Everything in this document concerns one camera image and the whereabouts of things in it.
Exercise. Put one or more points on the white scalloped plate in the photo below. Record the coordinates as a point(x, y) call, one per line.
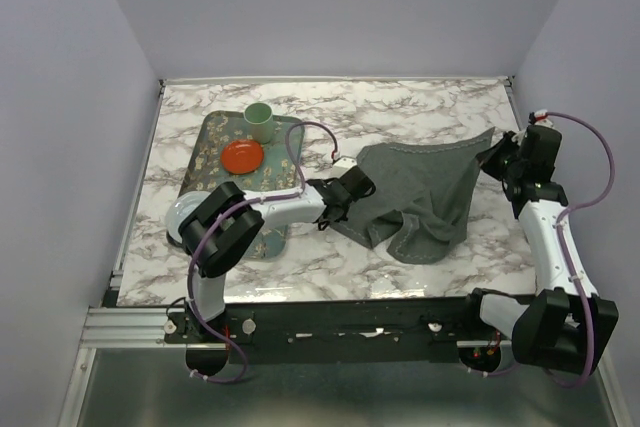
point(179, 211)

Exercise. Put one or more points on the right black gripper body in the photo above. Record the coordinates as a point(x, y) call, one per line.
point(503, 161)

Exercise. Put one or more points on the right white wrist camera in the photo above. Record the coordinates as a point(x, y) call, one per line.
point(540, 118)

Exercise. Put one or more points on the green floral tray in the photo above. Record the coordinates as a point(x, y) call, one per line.
point(205, 171)

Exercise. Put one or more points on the grey cloth napkin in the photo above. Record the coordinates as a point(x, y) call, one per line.
point(422, 200)

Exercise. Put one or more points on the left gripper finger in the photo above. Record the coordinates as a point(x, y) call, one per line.
point(340, 209)
point(329, 216)

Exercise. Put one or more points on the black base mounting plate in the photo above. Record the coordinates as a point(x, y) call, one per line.
point(439, 330)

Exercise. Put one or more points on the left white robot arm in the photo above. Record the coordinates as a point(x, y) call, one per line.
point(216, 229)

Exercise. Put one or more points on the aluminium frame rail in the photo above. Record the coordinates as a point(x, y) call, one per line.
point(124, 328)

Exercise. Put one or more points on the pale green cup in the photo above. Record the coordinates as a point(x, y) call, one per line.
point(259, 117)

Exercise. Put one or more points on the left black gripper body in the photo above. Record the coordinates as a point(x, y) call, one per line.
point(327, 182)

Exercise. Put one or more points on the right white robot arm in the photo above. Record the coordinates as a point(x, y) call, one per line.
point(567, 324)

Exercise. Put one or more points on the red saucer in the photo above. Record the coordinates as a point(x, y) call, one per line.
point(242, 157)

